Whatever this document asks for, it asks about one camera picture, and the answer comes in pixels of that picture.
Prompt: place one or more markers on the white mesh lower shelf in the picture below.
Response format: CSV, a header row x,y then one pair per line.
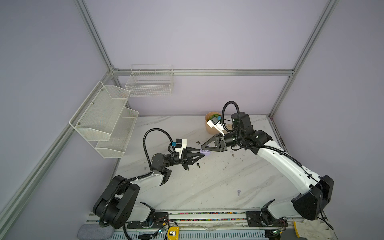
x,y
116,146

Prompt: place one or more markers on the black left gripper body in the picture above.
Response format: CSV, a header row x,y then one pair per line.
x,y
184,159

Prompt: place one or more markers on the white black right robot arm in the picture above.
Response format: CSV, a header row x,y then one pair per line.
x,y
314,191

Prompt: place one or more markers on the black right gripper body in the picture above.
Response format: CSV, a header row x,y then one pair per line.
x,y
223,143

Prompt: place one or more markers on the grey sponge pad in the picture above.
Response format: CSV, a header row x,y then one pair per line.
x,y
94,232

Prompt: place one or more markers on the yellow tag box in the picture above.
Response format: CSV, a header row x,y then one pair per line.
x,y
173,233

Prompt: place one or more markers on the orange pot with green plant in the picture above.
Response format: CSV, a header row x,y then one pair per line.
x,y
210,128

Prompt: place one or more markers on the white wire basket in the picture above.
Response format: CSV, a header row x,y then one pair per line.
x,y
151,81

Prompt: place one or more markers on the white mesh upper shelf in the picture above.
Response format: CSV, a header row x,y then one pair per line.
x,y
96,119

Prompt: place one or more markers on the purple earbud charging case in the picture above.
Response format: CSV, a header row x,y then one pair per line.
x,y
205,152

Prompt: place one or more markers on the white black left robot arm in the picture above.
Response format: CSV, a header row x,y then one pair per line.
x,y
118,202

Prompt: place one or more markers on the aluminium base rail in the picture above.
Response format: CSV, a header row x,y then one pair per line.
x,y
211,220

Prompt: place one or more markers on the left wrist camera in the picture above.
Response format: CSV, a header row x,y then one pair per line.
x,y
179,146

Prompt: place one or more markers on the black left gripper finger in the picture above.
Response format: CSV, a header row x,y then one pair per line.
x,y
190,159
193,150

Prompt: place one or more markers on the white mesh shelf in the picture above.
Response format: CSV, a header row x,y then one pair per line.
x,y
96,119
116,146

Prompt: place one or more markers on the white glove yellow cuff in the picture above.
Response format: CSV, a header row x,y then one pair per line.
x,y
313,230

